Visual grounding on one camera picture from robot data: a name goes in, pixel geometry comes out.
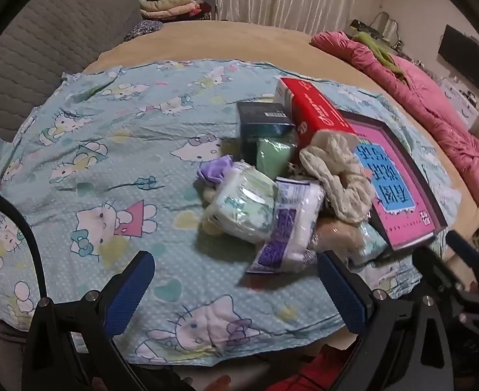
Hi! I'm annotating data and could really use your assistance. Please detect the dark patterned cloth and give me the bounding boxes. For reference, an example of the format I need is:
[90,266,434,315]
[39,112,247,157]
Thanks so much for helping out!
[123,20,162,42]

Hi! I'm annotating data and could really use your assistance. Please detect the person's red clothing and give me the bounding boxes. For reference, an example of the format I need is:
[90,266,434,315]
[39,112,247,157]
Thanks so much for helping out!
[296,344,370,391]

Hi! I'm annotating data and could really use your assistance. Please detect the beige bed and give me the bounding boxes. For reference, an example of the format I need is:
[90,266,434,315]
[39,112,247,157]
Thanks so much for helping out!
[80,20,479,261]

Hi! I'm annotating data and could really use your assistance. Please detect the white purple cotton packet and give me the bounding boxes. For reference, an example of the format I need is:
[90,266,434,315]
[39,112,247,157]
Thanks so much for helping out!
[245,177,325,274]

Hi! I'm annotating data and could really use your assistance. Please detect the stack of folded clothes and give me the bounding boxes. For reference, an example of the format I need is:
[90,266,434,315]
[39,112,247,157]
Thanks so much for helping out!
[139,0,213,21]

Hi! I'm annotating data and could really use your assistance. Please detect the cluttered dark dresser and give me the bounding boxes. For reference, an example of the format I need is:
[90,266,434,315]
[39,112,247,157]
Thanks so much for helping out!
[350,19,377,34]

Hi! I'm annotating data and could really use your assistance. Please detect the red tissue pack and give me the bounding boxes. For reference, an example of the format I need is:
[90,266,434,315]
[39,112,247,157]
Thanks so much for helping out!
[274,77,356,147]

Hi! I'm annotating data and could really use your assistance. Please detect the purple scrunchie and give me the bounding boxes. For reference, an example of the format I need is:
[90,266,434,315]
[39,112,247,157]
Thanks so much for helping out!
[196,155,234,190]

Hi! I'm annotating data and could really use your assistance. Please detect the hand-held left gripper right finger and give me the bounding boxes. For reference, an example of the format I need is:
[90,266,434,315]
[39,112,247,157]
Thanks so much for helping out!
[317,250,458,391]

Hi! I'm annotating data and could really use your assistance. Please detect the black wall television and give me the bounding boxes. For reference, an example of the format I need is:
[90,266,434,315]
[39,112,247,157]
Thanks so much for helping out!
[438,24,479,94]

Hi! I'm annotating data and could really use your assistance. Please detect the green cloth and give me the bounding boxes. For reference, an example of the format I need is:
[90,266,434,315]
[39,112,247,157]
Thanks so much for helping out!
[352,32,407,86]

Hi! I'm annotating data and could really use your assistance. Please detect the light blue cartoon printed blanket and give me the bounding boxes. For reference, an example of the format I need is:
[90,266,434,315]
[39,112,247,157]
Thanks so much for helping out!
[0,59,468,365]

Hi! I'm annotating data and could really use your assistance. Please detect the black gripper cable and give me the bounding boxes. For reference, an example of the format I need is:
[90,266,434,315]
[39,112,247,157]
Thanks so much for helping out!
[0,183,49,306]

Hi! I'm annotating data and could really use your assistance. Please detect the light blue soft packet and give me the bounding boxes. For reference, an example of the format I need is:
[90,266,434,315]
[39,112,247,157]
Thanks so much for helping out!
[357,222,388,261]

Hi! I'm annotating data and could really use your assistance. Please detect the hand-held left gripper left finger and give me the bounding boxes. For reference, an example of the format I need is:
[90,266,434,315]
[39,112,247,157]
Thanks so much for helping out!
[21,250,156,391]

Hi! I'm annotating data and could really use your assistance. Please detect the cream floral scrunchie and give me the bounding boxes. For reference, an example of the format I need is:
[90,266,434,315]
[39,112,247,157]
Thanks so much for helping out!
[299,130,376,224]

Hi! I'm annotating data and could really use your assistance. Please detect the white drawer cabinet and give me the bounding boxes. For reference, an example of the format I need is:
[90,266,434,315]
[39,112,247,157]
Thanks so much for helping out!
[439,77,479,131]

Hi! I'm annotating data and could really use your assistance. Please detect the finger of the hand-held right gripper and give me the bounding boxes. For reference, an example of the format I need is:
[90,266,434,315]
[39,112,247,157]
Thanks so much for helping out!
[446,230,479,294]
[412,248,468,306]

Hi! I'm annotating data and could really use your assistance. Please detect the grey quilted sofa cover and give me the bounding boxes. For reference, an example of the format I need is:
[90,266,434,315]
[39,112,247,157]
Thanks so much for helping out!
[0,0,144,180]

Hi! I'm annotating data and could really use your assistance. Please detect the white green diaper packet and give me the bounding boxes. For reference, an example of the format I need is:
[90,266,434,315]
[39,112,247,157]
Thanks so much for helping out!
[204,162,278,241]

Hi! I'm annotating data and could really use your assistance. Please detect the pink box tray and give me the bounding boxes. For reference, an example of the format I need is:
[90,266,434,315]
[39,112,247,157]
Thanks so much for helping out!
[337,110,448,252]

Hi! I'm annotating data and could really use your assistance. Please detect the dresser mirror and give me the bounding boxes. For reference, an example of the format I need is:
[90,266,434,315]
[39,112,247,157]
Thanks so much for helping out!
[372,11,401,43]

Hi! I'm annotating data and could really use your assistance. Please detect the pink quilt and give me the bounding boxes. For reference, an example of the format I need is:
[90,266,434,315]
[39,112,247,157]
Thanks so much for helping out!
[310,30,479,206]

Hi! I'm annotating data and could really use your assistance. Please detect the dark blue box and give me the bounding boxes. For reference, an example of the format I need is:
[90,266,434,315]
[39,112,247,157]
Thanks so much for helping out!
[236,102,297,164]

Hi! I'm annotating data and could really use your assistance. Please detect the beige item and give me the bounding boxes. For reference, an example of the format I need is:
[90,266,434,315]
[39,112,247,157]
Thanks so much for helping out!
[313,216,366,261]

